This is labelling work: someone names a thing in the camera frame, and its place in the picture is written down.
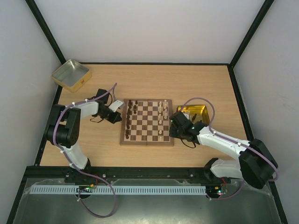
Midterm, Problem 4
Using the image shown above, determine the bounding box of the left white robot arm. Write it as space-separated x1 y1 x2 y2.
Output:
44 98 125 170

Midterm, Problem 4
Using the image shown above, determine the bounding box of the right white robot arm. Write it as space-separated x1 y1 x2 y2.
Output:
170 112 278 189

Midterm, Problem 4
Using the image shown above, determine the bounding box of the wooden chess board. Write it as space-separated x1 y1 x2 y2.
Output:
120 98 174 147

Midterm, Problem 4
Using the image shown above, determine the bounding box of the gold green tin box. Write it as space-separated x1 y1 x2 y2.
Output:
177 105 210 125

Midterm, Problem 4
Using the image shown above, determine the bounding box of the empty silver tin lid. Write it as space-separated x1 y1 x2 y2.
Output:
51 59 92 93

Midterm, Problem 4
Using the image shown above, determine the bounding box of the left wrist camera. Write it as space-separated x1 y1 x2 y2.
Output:
108 100 125 112

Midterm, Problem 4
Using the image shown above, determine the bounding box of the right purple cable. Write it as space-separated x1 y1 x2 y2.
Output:
179 97 280 201

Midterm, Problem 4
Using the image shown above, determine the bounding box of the black aluminium frame rail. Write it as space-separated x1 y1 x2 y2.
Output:
23 166 234 186

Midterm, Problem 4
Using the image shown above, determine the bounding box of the white slotted cable duct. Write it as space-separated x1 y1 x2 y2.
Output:
29 185 206 196

